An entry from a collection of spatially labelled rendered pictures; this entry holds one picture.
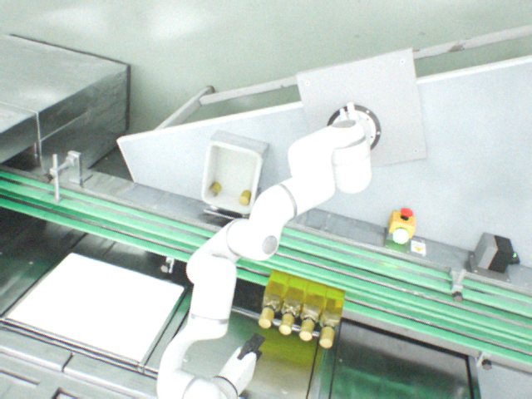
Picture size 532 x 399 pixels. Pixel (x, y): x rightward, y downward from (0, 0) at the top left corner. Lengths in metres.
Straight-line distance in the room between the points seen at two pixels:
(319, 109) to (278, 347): 0.71
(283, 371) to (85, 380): 0.53
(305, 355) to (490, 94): 0.89
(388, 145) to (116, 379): 0.98
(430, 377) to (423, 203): 0.53
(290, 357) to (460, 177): 0.72
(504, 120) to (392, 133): 0.29
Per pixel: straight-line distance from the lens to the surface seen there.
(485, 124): 1.50
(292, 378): 1.45
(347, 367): 1.58
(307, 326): 1.39
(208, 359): 1.45
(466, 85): 1.46
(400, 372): 1.64
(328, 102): 1.44
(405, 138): 1.47
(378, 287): 1.52
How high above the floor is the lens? 2.14
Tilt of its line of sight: 58 degrees down
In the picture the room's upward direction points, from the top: 153 degrees counter-clockwise
